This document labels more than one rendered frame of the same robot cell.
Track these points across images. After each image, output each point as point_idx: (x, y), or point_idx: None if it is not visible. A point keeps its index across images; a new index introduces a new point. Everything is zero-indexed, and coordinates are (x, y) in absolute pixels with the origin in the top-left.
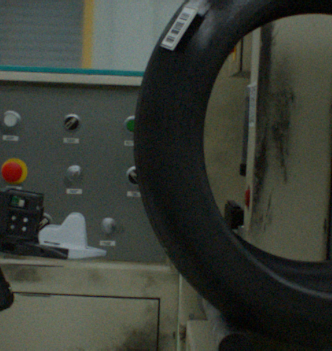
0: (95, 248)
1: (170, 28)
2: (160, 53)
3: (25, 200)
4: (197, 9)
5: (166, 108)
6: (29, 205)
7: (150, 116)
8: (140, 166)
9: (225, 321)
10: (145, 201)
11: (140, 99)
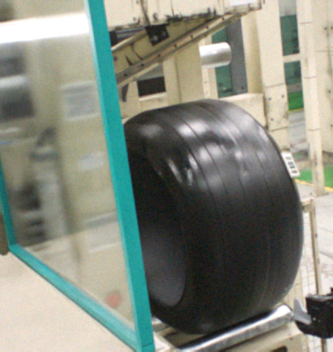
0: (292, 313)
1: (287, 166)
2: (291, 181)
3: None
4: (290, 152)
5: (301, 207)
6: None
7: (301, 214)
8: (301, 244)
9: (264, 315)
10: (297, 263)
11: (294, 210)
